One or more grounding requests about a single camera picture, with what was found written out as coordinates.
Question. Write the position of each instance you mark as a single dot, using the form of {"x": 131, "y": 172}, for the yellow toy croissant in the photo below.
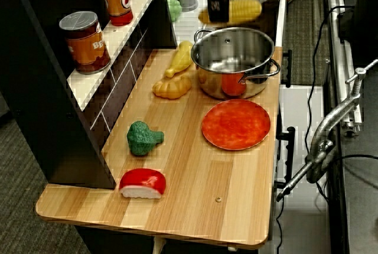
{"x": 172, "y": 88}

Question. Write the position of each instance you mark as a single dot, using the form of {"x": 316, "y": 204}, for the metal c-clamp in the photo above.
{"x": 325, "y": 127}

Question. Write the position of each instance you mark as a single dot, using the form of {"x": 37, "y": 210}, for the yellow toy chicken drumstick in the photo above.
{"x": 181, "y": 57}

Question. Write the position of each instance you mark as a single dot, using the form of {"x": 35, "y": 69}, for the red white toy sushi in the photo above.
{"x": 141, "y": 181}

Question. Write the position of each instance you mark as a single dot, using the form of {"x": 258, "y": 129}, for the yellow toy corn cob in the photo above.
{"x": 245, "y": 10}

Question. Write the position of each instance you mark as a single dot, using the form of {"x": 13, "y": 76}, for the green toy broccoli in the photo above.
{"x": 141, "y": 138}

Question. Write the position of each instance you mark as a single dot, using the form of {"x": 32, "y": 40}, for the orange round plate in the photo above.
{"x": 236, "y": 124}

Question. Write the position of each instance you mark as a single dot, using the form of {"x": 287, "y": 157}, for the stainless steel pot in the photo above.
{"x": 236, "y": 59}

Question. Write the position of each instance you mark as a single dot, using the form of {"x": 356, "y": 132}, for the light green toy fruit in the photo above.
{"x": 174, "y": 9}

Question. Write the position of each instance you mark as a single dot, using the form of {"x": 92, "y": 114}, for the toy beans can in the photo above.
{"x": 85, "y": 47}

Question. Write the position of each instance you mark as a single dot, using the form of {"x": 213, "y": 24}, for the toy kitchen unit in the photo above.
{"x": 192, "y": 177}

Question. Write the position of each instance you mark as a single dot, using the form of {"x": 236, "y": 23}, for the aluminium extrusion rail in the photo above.
{"x": 344, "y": 59}

